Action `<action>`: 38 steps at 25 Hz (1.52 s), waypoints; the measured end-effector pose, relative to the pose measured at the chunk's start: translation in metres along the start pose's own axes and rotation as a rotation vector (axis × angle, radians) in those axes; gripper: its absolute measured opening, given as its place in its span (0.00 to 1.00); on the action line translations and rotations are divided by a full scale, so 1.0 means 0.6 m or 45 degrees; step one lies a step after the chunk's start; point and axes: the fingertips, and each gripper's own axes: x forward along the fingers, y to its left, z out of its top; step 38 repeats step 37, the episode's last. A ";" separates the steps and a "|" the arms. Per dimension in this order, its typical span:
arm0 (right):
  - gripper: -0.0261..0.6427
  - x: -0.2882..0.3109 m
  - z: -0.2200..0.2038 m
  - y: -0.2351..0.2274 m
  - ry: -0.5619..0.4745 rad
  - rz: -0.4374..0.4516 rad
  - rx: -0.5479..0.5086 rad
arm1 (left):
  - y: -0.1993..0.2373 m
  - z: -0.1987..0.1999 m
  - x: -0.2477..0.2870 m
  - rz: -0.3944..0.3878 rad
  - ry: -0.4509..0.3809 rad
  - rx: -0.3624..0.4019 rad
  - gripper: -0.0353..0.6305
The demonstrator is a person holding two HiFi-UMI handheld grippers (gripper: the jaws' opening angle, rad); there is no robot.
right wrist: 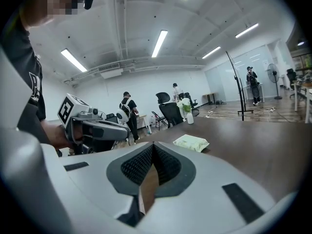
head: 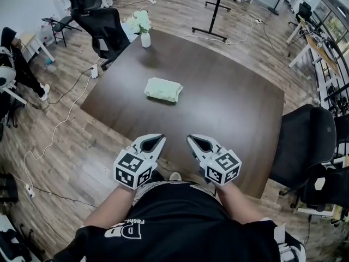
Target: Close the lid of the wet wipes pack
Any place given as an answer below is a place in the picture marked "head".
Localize person's right forearm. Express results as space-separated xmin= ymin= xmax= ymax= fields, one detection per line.
xmin=216 ymin=183 xmax=265 ymax=222

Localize black floor case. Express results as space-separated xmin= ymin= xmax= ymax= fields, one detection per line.
xmin=0 ymin=173 xmax=19 ymax=203

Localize white ribbed vase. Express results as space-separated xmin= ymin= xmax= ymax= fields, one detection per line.
xmin=140 ymin=31 xmax=152 ymax=49

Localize person's left forearm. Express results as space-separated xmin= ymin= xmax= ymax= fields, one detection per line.
xmin=83 ymin=186 xmax=137 ymax=228

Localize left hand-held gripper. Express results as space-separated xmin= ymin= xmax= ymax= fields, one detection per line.
xmin=113 ymin=133 xmax=167 ymax=190

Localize person's patterned shorts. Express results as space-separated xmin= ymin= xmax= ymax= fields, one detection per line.
xmin=132 ymin=180 xmax=219 ymax=210

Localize white round backpack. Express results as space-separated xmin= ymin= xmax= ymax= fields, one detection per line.
xmin=0 ymin=46 xmax=17 ymax=88

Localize wooden desk with white legs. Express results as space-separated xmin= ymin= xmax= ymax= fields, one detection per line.
xmin=20 ymin=33 xmax=55 ymax=62
xmin=286 ymin=20 xmax=349 ymax=78

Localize green wet wipe pack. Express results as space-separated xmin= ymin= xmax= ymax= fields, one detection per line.
xmin=143 ymin=76 xmax=184 ymax=103

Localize black office chair with headrest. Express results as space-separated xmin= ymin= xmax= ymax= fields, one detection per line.
xmin=66 ymin=0 xmax=131 ymax=71

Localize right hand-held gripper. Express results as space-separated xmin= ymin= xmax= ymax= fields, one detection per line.
xmin=186 ymin=134 xmax=243 ymax=187

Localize white flower bouquet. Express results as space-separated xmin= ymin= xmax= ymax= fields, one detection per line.
xmin=123 ymin=9 xmax=152 ymax=35

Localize person's black printed t-shirt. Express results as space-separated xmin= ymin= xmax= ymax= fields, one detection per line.
xmin=53 ymin=181 xmax=306 ymax=262

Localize black folding chair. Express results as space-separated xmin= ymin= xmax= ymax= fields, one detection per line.
xmin=41 ymin=15 xmax=82 ymax=48

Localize black pole stand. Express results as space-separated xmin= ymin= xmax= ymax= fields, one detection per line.
xmin=191 ymin=0 xmax=232 ymax=44

